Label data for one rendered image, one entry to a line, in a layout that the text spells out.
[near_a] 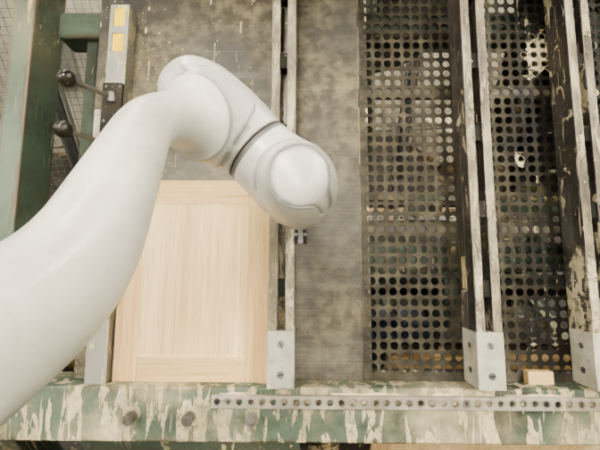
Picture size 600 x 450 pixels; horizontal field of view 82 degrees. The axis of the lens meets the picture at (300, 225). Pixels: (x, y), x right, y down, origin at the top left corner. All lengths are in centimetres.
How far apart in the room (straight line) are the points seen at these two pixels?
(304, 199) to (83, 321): 26
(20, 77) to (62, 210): 97
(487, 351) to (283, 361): 45
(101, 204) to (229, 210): 67
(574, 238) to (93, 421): 119
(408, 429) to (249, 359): 39
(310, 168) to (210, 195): 54
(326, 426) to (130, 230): 74
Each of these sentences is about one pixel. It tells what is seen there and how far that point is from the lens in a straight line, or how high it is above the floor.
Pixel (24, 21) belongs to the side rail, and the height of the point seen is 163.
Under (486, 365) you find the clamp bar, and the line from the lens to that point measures 92.
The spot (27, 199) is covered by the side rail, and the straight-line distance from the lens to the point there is 111.
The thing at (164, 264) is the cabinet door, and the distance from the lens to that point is 92.
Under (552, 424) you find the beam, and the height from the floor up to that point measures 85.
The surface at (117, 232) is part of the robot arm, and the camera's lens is 22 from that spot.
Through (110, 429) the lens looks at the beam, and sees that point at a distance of 100.
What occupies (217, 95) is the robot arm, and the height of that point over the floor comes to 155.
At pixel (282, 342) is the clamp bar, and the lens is 82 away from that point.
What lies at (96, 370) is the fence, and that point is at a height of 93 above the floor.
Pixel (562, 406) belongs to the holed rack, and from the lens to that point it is 105.
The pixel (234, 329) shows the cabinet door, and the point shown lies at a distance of 89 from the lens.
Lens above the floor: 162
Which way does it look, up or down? 29 degrees down
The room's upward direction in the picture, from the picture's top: straight up
